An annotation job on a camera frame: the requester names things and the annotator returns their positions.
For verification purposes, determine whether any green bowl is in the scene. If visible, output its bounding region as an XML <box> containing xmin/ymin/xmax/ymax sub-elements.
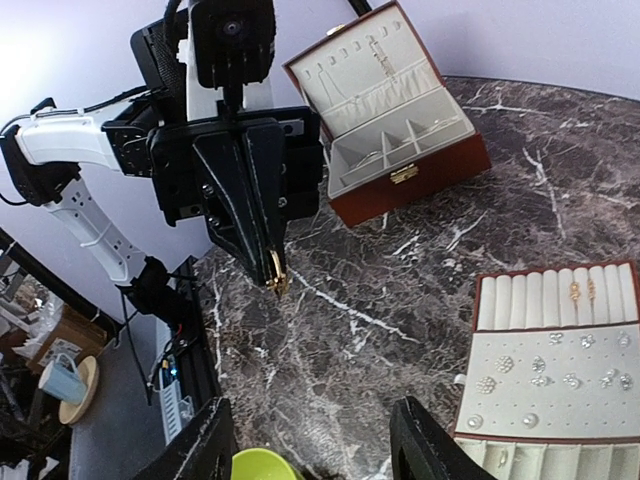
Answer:
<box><xmin>231</xmin><ymin>448</ymin><xmax>303</xmax><ymax>480</ymax></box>

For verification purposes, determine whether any light blue mug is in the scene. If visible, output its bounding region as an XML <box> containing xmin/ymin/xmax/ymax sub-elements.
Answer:
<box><xmin>38</xmin><ymin>353</ymin><xmax>88</xmax><ymax>405</ymax></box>

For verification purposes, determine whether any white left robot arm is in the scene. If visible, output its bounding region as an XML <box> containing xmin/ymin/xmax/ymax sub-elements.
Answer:
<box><xmin>1</xmin><ymin>1</ymin><xmax>323</xmax><ymax>326</ymax></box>

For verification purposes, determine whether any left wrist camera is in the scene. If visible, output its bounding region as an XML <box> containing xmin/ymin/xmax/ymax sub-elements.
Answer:
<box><xmin>183</xmin><ymin>1</ymin><xmax>276</xmax><ymax>121</ymax></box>

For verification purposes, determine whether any brown ring earring tray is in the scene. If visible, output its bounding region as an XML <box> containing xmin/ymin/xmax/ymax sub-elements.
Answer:
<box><xmin>452</xmin><ymin>261</ymin><xmax>639</xmax><ymax>479</ymax></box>

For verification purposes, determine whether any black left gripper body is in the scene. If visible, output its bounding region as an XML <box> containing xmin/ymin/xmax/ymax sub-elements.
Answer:
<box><xmin>147</xmin><ymin>105</ymin><xmax>321</xmax><ymax>227</ymax></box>

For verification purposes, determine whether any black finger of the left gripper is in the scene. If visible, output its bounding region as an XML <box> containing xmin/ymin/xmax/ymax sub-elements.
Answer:
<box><xmin>243</xmin><ymin>118</ymin><xmax>286</xmax><ymax>280</ymax></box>
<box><xmin>193</xmin><ymin>133</ymin><xmax>267</xmax><ymax>286</ymax></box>

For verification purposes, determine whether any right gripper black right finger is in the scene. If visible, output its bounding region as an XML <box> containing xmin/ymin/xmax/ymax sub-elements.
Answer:
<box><xmin>389</xmin><ymin>396</ymin><xmax>495</xmax><ymax>480</ymax></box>

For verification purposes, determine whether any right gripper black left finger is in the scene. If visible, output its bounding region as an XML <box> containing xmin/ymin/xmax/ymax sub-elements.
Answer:
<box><xmin>133</xmin><ymin>398</ymin><xmax>237</xmax><ymax>480</ymax></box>

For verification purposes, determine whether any brown wooden jewelry box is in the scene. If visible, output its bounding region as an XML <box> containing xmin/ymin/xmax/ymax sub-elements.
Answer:
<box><xmin>283</xmin><ymin>1</ymin><xmax>491</xmax><ymax>227</ymax></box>

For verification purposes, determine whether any white slotted cable duct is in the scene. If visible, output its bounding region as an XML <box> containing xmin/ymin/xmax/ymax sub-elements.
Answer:
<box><xmin>155</xmin><ymin>319</ymin><xmax>196</xmax><ymax>446</ymax></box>

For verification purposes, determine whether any beige plate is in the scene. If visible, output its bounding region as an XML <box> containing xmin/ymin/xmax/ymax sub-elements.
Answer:
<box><xmin>58</xmin><ymin>356</ymin><xmax>100</xmax><ymax>426</ymax></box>

